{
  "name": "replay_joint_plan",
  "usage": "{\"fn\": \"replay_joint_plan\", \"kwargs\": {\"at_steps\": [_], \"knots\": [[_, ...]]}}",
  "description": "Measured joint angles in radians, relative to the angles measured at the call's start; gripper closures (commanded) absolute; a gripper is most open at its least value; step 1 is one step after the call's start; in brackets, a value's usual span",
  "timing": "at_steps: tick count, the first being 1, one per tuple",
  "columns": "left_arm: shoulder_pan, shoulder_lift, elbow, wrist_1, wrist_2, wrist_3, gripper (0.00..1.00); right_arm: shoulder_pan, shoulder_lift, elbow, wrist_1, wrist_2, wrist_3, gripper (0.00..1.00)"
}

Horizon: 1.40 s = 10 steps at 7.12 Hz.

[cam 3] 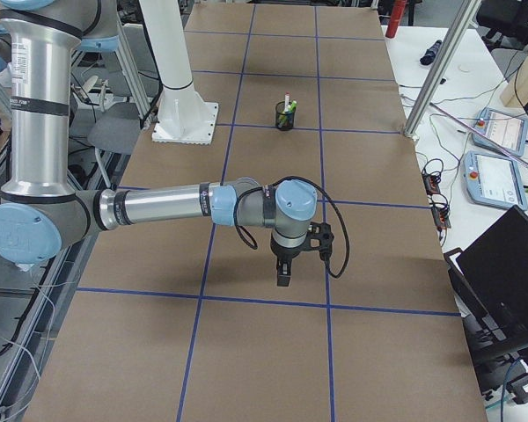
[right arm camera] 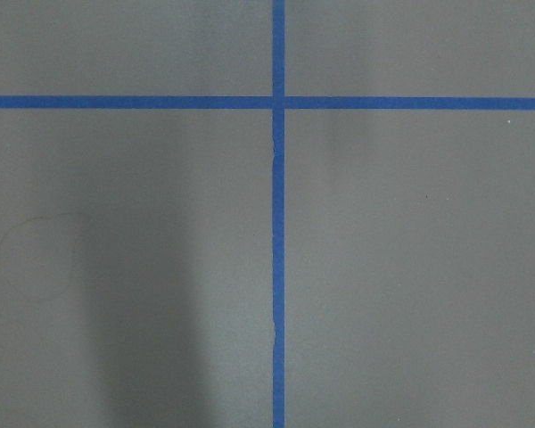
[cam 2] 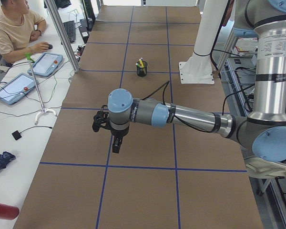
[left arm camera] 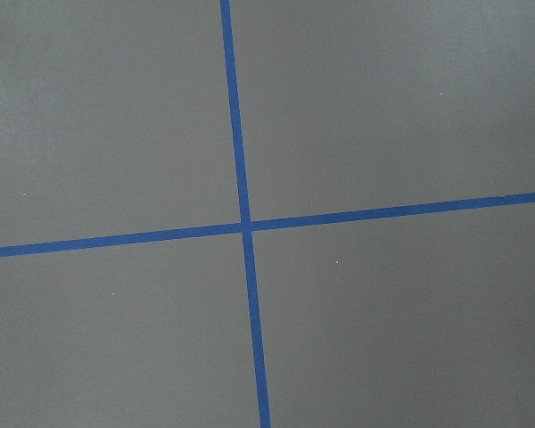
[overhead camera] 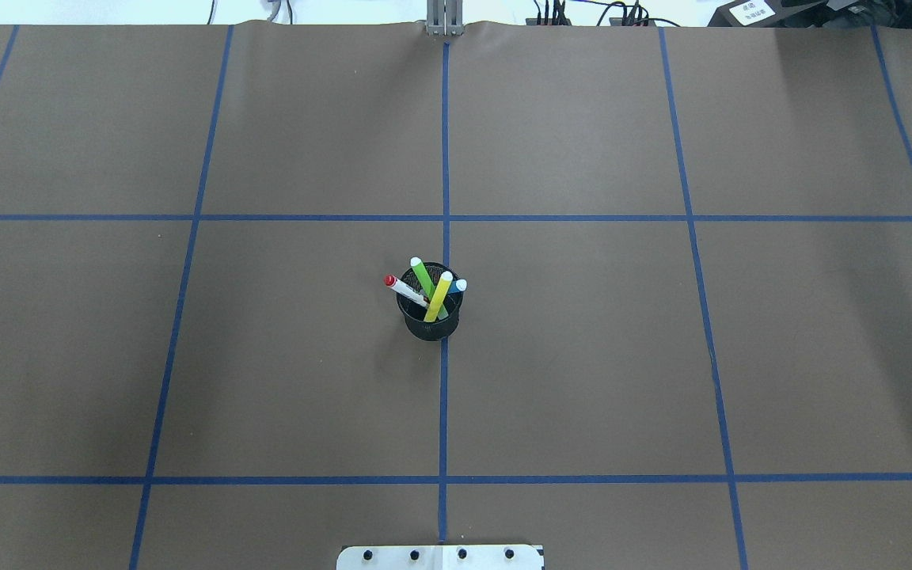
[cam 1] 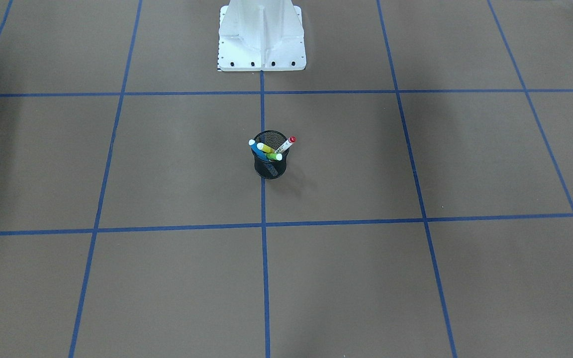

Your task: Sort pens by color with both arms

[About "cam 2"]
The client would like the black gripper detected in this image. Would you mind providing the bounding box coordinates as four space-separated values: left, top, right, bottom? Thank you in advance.
111 127 129 153

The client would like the black mesh pen holder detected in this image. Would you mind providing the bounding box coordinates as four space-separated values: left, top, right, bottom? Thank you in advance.
136 60 147 77

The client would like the green highlighter pen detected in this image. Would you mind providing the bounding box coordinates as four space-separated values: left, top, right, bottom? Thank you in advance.
139 58 144 68

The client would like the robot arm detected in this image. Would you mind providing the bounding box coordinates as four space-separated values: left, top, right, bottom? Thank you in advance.
103 0 286 162

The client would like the small black square device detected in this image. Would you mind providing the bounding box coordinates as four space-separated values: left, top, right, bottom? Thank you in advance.
11 130 22 140

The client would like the far teach pendant tablet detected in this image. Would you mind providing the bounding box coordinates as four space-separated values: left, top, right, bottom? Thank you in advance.
31 52 63 77

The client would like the teach pendant tablet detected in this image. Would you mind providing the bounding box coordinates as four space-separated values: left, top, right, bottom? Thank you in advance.
31 52 63 77
0 73 35 105

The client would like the near teach pendant tablet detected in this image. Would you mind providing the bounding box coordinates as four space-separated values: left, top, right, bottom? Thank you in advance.
0 73 35 105

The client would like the folded dark blue umbrella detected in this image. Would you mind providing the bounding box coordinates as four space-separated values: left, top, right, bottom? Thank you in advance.
0 151 16 171

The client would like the black keyboard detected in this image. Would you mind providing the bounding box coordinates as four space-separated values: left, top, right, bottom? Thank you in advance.
63 21 76 43

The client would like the red cylinder bottle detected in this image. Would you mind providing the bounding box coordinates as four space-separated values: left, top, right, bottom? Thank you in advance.
0 203 20 220

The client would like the seated person beige shirt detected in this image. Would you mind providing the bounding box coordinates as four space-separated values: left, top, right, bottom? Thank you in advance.
0 0 48 64

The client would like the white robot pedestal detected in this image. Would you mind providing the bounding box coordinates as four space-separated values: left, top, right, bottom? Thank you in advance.
179 0 230 84

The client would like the aluminium frame post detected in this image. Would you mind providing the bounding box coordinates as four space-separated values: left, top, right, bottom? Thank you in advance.
44 0 80 73

